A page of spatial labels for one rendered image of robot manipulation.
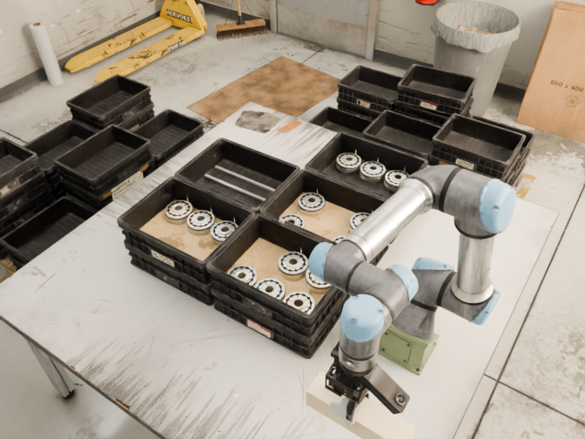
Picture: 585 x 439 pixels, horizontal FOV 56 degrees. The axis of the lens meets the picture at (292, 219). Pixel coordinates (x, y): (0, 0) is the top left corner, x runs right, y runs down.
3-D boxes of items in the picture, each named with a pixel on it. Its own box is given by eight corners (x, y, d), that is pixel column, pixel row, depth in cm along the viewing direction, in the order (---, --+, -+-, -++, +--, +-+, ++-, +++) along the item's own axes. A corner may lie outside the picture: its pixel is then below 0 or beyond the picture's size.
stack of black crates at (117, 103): (131, 134, 367) (117, 73, 336) (164, 148, 355) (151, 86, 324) (85, 165, 343) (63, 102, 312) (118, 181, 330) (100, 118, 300)
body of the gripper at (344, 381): (341, 364, 120) (345, 331, 112) (377, 383, 116) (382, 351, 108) (324, 390, 115) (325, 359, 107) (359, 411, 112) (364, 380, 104)
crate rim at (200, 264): (258, 216, 194) (257, 212, 192) (204, 270, 175) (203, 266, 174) (172, 179, 210) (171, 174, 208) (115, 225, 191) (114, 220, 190)
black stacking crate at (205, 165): (301, 191, 218) (301, 168, 211) (258, 235, 200) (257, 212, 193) (223, 159, 234) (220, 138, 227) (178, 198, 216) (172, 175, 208)
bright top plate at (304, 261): (313, 259, 185) (313, 258, 185) (299, 279, 179) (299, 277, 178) (287, 248, 189) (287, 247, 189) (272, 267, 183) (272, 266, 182)
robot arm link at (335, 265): (424, 145, 139) (303, 246, 110) (464, 158, 133) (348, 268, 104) (420, 183, 146) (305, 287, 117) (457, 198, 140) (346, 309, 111)
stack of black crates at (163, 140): (176, 153, 350) (167, 107, 327) (211, 169, 338) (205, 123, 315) (130, 186, 326) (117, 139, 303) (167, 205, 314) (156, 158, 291)
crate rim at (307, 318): (358, 260, 178) (359, 255, 176) (310, 325, 159) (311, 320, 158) (258, 217, 194) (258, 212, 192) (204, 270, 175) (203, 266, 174)
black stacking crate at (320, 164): (424, 184, 221) (429, 161, 213) (393, 226, 203) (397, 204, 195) (339, 153, 237) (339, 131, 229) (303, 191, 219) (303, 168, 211)
